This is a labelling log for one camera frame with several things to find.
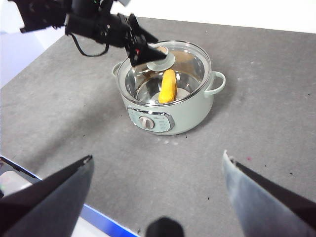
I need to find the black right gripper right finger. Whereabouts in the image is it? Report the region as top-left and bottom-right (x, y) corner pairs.
(221, 150), (316, 237)

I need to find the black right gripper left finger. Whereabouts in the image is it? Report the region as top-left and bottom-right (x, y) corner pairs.
(0, 155), (95, 237)

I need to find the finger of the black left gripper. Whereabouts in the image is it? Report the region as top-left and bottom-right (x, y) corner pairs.
(134, 15), (159, 45)
(127, 45), (169, 67)

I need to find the glass pot lid green knob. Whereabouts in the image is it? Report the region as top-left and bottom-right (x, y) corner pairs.
(116, 40), (212, 107)

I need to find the yellow corn cob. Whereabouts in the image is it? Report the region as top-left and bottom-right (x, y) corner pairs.
(158, 69), (178, 104)

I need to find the pale green electric pot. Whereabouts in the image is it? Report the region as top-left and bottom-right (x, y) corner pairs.
(112, 40), (227, 136)

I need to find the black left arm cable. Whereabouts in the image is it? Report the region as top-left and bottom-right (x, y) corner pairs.
(70, 33), (110, 58)

